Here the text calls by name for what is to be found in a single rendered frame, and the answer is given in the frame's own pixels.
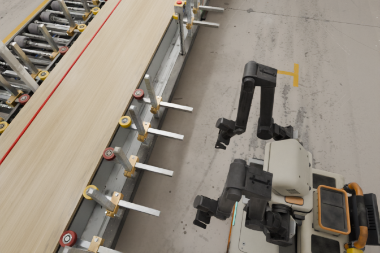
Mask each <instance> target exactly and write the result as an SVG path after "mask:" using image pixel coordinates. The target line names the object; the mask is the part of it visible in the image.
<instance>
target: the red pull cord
mask: <svg viewBox="0 0 380 253"><path fill-rule="evenodd" d="M121 1H122V0H119V2H118V3H117V4H116V6H115V7H114V8H113V10H112V11H111V13H110V14H109V15H108V17H107V18H106V19H105V21H104V22H103V23H102V24H101V26H100V27H99V29H98V30H97V31H96V33H95V34H94V35H93V37H92V38H91V39H90V41H89V42H88V43H87V45H86V46H85V48H83V50H82V52H81V53H80V54H79V56H78V57H77V58H76V59H75V61H74V62H73V63H72V65H71V66H70V68H69V69H68V70H67V72H66V73H65V74H64V76H63V77H62V78H61V80H60V81H59V82H58V83H57V85H56V86H55V88H54V89H53V90H52V92H51V93H50V94H49V96H48V97H47V98H46V100H45V101H44V103H43V104H42V105H41V107H40V108H39V109H38V110H37V112H36V113H35V114H34V116H33V117H32V118H31V120H30V121H29V123H28V124H27V125H26V127H25V128H24V129H23V131H22V132H21V133H20V134H19V136H18V137H17V139H16V140H15V141H14V143H13V144H12V145H11V147H10V148H9V149H8V151H7V152H6V153H5V155H4V156H3V158H2V159H1V160H0V165H1V164H2V162H3V161H4V160H5V158H6V157H7V155H8V154H9V153H10V151H11V150H12V149H13V147H14V146H15V145H16V143H17V142H18V140H19V139H20V138H21V136H22V135H23V134H24V132H25V131H26V130H27V128H28V127H29V126H30V124H31V123H32V121H33V120H34V119H35V117H36V116H37V115H38V113H39V112H40V111H41V109H42V108H43V106H44V105H45V104H46V102H47V101H48V100H49V98H50V97H51V96H52V95H53V93H54V92H55V90H56V89H57V87H58V86H59V85H60V84H61V82H62V81H63V79H64V78H65V77H66V76H67V74H68V73H69V71H70V70H71V68H72V67H73V66H74V65H75V63H76V62H77V60H78V59H79V58H80V57H81V55H82V53H83V52H84V51H85V49H86V48H87V47H88V46H89V44H90V43H91V41H92V40H93V39H94V38H95V36H96V34H97V33H98V32H99V31H100V29H101V28H102V27H103V25H104V24H105V23H106V21H107V20H108V18H109V17H110V15H111V14H112V13H113V12H114V10H115V9H116V8H117V6H118V4H120V2H121Z"/></svg>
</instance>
